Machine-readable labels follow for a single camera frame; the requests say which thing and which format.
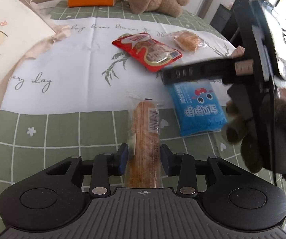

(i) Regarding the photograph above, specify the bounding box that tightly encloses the round bread bun pack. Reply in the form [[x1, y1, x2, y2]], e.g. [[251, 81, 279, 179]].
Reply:
[[167, 30, 207, 53]]

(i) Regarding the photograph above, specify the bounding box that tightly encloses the white printed table runner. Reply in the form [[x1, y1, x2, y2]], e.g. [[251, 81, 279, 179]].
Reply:
[[0, 16, 238, 116]]

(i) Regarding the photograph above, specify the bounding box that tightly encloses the pink cardboard box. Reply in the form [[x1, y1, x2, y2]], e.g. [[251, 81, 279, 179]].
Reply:
[[229, 46, 245, 58]]

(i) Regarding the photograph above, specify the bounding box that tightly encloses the red meat snack bag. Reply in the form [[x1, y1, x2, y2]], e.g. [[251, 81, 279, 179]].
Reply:
[[112, 32, 182, 72]]

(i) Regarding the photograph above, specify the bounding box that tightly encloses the long bread loaf pack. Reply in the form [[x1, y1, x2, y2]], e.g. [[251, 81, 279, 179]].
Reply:
[[125, 94, 161, 188]]

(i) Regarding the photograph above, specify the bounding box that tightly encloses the gloved hand on right gripper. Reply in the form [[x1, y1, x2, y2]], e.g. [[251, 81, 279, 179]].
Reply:
[[222, 99, 286, 180]]

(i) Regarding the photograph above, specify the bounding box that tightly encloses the blue seaweed snack bag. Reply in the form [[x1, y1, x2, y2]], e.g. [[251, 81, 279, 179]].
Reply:
[[165, 80, 230, 136]]

